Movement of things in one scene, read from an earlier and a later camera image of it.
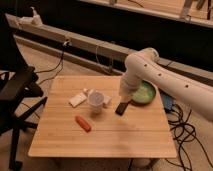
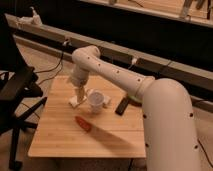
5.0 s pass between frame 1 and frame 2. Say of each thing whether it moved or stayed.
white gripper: moved
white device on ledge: stayed
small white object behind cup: stayed
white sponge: stayed
